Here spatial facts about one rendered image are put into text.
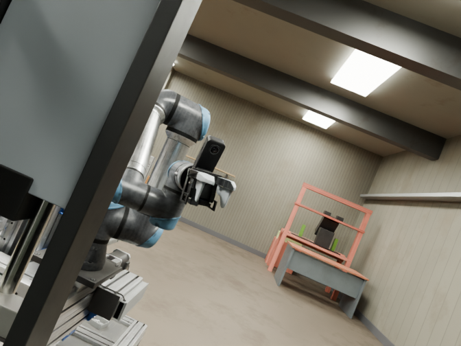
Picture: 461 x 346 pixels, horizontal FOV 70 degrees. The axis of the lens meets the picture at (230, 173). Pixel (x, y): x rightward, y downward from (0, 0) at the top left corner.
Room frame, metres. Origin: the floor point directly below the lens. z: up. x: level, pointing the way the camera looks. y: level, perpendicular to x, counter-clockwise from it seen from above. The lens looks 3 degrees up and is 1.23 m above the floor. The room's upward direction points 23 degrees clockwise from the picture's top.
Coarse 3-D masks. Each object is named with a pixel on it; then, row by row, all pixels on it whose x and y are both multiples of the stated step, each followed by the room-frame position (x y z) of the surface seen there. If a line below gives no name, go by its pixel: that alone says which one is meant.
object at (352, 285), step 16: (288, 256) 6.11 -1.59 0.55; (304, 256) 6.05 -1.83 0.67; (320, 256) 6.38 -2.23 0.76; (304, 272) 6.04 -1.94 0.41; (320, 272) 6.02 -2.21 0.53; (336, 272) 6.01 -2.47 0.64; (352, 272) 5.92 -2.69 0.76; (336, 288) 6.00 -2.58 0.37; (352, 288) 5.98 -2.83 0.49; (352, 304) 6.03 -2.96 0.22
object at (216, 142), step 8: (208, 136) 0.75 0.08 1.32; (208, 144) 0.74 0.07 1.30; (216, 144) 0.74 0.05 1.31; (224, 144) 0.75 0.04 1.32; (200, 152) 0.76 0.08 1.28; (208, 152) 0.75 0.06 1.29; (216, 152) 0.75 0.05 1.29; (200, 160) 0.76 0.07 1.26; (208, 160) 0.76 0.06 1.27; (216, 160) 0.77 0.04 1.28; (208, 168) 0.78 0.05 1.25
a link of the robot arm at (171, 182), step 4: (172, 164) 0.93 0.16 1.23; (176, 164) 0.90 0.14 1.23; (180, 164) 0.87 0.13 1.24; (172, 168) 0.90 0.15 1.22; (176, 168) 0.87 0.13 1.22; (168, 172) 0.93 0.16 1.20; (172, 172) 0.89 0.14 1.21; (168, 176) 0.91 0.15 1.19; (172, 176) 0.88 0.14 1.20; (168, 180) 0.90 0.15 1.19; (172, 180) 0.89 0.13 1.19; (168, 184) 0.89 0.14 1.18; (172, 184) 0.89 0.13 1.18; (172, 188) 0.88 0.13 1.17; (176, 188) 0.88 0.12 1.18
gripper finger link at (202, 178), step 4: (200, 172) 0.66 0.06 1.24; (200, 176) 0.65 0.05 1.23; (204, 176) 0.64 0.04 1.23; (208, 176) 0.64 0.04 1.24; (212, 176) 0.64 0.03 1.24; (200, 180) 0.65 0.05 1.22; (204, 180) 0.64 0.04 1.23; (208, 180) 0.63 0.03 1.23; (212, 180) 0.63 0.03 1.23; (196, 184) 0.70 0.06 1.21; (200, 184) 0.66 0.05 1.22; (204, 184) 0.65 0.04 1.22; (212, 184) 0.62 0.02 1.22; (196, 188) 0.69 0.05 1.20; (200, 188) 0.65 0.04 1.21; (196, 192) 0.68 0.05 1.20; (200, 192) 0.65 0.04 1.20; (196, 196) 0.67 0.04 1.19; (196, 200) 0.66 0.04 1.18
